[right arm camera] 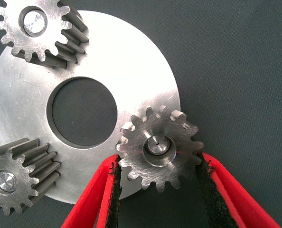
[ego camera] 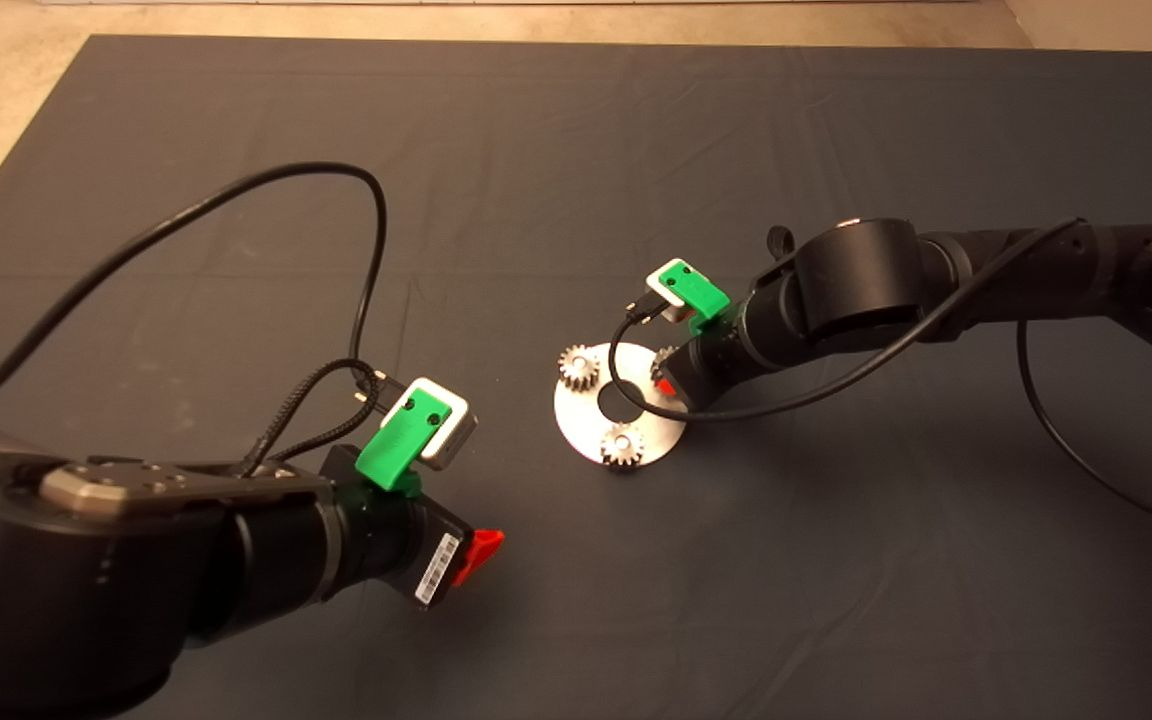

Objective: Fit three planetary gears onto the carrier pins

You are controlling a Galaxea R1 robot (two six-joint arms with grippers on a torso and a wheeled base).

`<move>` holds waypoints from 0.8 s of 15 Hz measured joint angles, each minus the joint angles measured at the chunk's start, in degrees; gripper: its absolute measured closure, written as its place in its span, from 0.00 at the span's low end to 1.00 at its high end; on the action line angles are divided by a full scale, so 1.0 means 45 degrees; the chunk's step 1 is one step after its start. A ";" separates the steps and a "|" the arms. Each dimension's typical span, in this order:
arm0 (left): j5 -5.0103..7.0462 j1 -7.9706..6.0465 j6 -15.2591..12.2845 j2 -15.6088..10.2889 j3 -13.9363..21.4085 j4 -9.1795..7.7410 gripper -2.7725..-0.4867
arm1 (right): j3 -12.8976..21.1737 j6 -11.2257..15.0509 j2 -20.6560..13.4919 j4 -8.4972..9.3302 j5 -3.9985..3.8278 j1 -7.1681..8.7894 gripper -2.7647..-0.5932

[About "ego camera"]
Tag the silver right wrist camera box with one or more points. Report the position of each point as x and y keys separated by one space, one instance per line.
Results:
x=666 y=298

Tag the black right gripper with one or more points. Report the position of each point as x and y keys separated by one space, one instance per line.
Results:
x=711 y=365

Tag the green left camera mount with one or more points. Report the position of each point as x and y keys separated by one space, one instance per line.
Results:
x=398 y=442

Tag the steel planetary gear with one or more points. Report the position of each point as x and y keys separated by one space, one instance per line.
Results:
x=579 y=369
x=662 y=362
x=623 y=446

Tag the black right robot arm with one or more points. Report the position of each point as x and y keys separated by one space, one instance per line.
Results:
x=886 y=280

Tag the dark grey table cloth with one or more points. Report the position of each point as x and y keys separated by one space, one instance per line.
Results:
x=736 y=150

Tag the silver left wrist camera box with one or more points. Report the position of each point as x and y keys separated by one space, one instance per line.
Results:
x=456 y=435

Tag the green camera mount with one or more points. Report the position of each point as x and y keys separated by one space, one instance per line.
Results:
x=398 y=442
x=701 y=290

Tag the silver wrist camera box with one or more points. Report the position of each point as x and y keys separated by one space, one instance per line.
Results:
x=456 y=435
x=666 y=298

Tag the round metal carrier plate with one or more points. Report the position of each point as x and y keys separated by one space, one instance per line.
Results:
x=581 y=420

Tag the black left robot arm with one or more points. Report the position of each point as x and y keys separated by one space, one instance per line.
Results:
x=86 y=590

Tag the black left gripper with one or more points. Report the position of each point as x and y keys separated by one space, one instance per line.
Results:
x=388 y=540

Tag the green right camera mount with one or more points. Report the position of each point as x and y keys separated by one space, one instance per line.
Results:
x=701 y=290

